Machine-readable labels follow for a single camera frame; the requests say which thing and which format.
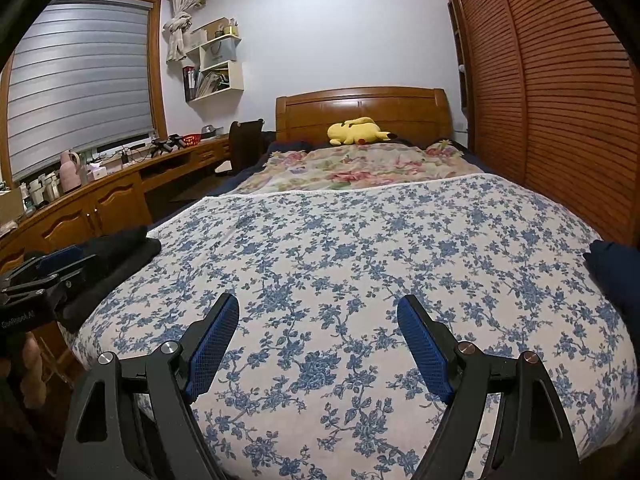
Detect blue floral bed sheet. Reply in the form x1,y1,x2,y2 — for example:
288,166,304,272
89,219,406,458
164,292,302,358
65,172,640,480

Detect navy blue blazer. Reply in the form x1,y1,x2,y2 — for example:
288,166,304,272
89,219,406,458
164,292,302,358
582,240,640,311

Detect black chair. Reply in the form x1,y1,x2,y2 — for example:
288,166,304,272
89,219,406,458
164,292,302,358
215,119,265,177

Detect wooden desk with cabinets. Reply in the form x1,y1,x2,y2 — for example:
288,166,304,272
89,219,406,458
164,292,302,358
0,136,233,396

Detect pink floral quilt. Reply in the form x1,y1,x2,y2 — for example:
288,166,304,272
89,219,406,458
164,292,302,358
227,142,486,196

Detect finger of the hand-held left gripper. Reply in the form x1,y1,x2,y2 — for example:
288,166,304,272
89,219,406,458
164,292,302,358
7,245,98,281
0,269,86,306

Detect tied beige curtain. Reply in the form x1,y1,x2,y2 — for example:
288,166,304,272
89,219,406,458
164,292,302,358
162,0,201,63

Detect pink thermos jug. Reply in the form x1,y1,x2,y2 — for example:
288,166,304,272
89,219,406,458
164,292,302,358
60,150,83,193

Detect wooden louvered wardrobe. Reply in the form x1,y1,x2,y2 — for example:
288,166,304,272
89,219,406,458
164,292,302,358
437,0,640,246

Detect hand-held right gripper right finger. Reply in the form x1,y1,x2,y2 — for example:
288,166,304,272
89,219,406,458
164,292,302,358
396,294,583,480

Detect wooden bed headboard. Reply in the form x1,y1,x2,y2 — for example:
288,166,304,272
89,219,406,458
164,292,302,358
275,86,453,148

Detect stack of papers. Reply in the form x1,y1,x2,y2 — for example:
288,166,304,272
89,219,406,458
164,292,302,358
196,71,230,98

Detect grey window blind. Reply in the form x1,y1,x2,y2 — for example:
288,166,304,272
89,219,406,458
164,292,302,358
7,2,153,178

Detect person's left hand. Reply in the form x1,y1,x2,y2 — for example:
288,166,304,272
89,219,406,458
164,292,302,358
17,334,48,409

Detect white wall shelf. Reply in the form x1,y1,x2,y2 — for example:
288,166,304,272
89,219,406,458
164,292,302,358
182,17,245,103

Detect black tools on desk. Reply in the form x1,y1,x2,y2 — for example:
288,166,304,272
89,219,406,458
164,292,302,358
150,135,183,156

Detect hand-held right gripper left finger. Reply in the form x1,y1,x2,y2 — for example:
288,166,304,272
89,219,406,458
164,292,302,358
57,291,241,480

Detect black folded clothes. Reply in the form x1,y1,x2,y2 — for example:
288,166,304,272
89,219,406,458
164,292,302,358
50,225,162,333

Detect yellow plush toy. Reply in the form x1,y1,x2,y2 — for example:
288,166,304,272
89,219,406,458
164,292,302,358
327,116,398,147

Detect white shopping bag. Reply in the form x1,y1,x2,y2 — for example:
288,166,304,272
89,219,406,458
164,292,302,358
200,40,237,71

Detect wooden window frame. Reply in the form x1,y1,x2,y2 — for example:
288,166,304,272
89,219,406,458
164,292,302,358
0,0,168,186

